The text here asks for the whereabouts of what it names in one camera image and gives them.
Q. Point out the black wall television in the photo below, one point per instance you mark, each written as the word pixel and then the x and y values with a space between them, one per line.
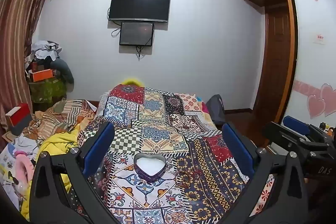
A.
pixel 139 5

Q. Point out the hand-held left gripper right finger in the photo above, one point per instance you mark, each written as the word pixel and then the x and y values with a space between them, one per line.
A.
pixel 237 148

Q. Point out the small wall sticker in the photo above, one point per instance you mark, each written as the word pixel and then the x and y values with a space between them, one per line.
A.
pixel 319 39

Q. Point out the pile of clothes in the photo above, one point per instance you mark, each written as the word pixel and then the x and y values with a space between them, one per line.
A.
pixel 50 56

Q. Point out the white cartoon print cloth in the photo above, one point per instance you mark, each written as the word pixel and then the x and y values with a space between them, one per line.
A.
pixel 10 161

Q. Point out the yellow fluffy item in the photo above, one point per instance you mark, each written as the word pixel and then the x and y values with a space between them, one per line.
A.
pixel 132 82

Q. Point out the orange box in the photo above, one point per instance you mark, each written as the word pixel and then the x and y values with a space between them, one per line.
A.
pixel 42 75

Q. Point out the purple heart-shaped tin box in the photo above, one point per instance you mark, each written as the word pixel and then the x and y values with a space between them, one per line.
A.
pixel 147 177

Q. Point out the dark grey backpack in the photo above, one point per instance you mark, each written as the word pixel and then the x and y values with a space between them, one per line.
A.
pixel 215 108

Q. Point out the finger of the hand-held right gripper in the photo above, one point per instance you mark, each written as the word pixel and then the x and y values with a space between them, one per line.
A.
pixel 296 124
pixel 286 137

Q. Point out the brown striped curtain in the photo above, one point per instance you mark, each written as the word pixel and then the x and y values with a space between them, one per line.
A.
pixel 18 29

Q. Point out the colourful patchwork cloth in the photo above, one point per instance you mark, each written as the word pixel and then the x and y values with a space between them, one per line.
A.
pixel 157 119

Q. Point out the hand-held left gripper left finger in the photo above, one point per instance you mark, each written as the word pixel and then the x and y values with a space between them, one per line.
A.
pixel 99 148

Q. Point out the red and white box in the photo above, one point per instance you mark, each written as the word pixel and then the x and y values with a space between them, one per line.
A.
pixel 19 113

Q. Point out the yellow blanket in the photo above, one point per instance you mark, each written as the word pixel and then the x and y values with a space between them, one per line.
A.
pixel 57 140

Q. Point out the striped brown blanket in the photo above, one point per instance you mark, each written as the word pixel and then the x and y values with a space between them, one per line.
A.
pixel 60 113

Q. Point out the pink plush cloth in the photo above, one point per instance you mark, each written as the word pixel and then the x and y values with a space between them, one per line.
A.
pixel 25 166

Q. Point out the small black wall monitor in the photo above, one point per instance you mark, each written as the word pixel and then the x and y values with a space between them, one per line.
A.
pixel 136 33

